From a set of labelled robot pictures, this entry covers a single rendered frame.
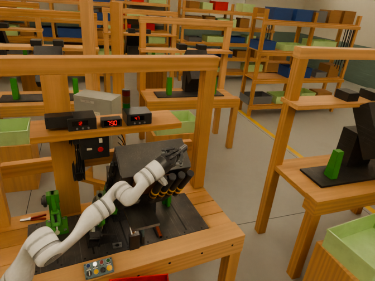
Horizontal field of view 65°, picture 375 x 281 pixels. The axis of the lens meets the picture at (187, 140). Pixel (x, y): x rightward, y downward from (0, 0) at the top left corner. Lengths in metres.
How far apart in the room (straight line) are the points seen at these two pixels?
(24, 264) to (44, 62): 1.04
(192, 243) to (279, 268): 1.44
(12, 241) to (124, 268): 0.73
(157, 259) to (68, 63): 1.22
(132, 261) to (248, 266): 1.56
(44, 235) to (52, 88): 0.97
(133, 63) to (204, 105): 0.60
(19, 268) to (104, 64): 1.13
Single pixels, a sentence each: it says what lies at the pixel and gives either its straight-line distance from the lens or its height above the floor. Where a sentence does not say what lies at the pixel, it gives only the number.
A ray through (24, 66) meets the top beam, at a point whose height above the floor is 1.90.
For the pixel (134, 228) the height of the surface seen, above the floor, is 1.13.
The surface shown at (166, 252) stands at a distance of 1.90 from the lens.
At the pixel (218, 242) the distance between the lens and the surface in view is 2.00.
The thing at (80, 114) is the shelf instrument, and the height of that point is 1.62.
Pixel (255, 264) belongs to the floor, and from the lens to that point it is 3.19.
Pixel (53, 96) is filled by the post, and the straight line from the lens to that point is 1.85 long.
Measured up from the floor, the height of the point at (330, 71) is 0.98.
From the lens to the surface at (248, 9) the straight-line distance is 9.62.
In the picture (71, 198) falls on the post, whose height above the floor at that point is 1.01.
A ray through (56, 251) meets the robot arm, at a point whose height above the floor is 1.54.
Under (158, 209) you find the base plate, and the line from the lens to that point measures 2.19.
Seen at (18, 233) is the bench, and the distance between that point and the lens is 2.21.
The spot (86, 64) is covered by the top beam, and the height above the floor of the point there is 1.90.
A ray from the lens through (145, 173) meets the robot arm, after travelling 1.16.
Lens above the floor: 2.29
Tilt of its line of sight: 26 degrees down
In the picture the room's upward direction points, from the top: 5 degrees clockwise
